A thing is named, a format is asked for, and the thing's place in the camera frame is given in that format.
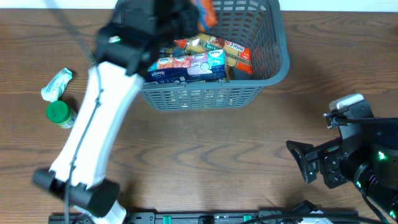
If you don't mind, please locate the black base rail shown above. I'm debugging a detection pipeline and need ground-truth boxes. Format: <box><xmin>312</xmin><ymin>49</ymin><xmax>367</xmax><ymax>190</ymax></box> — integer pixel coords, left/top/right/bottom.
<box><xmin>48</xmin><ymin>210</ymin><xmax>359</xmax><ymax>224</ymax></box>

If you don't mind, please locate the blue Kleenex tissue multipack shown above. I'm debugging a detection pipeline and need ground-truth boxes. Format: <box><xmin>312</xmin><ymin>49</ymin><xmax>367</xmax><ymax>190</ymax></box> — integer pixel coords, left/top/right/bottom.
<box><xmin>146</xmin><ymin>50</ymin><xmax>229</xmax><ymax>84</ymax></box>

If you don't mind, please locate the San Remo spaghetti packet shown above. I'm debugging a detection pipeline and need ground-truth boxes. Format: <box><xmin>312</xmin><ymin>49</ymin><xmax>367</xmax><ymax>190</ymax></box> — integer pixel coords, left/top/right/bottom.
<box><xmin>173</xmin><ymin>32</ymin><xmax>253</xmax><ymax>75</ymax></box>

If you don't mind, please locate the green lid seasoning jar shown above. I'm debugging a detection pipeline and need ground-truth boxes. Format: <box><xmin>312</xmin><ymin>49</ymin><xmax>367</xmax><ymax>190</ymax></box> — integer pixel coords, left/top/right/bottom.
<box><xmin>46</xmin><ymin>101</ymin><xmax>77</xmax><ymax>129</ymax></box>

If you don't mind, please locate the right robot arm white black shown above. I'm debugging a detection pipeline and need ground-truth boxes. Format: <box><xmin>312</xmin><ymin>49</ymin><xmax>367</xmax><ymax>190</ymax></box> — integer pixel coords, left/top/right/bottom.
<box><xmin>286</xmin><ymin>117</ymin><xmax>397</xmax><ymax>223</ymax></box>

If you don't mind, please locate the grey plastic basket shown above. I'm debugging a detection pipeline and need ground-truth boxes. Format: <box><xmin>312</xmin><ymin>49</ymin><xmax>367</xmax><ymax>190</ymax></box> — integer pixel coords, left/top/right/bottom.
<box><xmin>141</xmin><ymin>0</ymin><xmax>290</xmax><ymax>111</ymax></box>

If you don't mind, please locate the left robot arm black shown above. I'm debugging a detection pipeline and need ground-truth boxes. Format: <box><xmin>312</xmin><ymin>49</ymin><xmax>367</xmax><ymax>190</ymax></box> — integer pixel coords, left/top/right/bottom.
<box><xmin>32</xmin><ymin>0</ymin><xmax>200</xmax><ymax>223</ymax></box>

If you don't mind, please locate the light green packet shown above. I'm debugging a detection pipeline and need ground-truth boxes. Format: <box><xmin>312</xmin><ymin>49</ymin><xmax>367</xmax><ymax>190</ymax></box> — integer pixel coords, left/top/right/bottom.
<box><xmin>40</xmin><ymin>68</ymin><xmax>73</xmax><ymax>103</ymax></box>

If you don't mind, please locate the orange medicine box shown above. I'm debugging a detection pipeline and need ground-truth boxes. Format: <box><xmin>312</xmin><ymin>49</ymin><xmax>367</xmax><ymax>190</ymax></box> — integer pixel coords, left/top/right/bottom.
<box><xmin>191</xmin><ymin>0</ymin><xmax>218</xmax><ymax>32</ymax></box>

